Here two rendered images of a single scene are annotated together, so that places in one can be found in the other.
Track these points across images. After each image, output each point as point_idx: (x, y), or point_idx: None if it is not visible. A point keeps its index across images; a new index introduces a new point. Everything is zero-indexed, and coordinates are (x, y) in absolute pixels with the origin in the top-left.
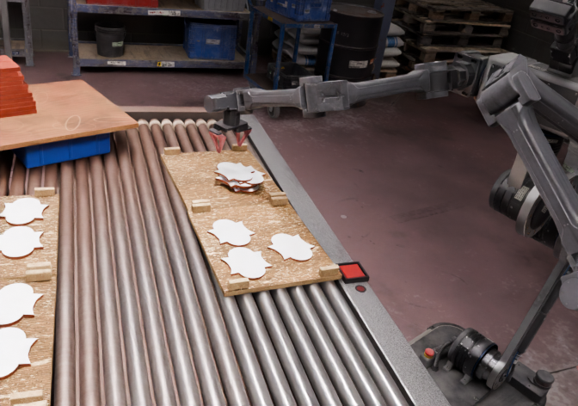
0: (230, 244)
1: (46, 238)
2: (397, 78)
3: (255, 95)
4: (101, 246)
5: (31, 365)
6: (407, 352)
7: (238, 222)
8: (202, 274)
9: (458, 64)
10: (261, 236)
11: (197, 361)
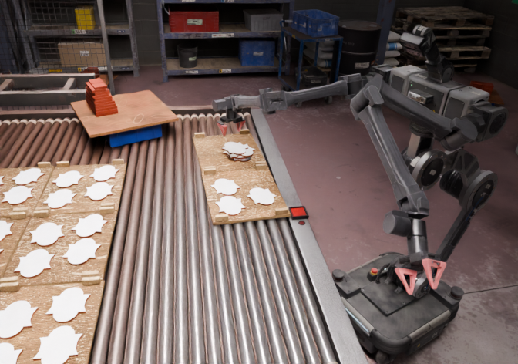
0: (223, 193)
1: (115, 189)
2: (322, 87)
3: (240, 100)
4: (146, 194)
5: (95, 258)
6: (321, 262)
7: (231, 180)
8: (203, 212)
9: (370, 75)
10: (244, 189)
11: (189, 261)
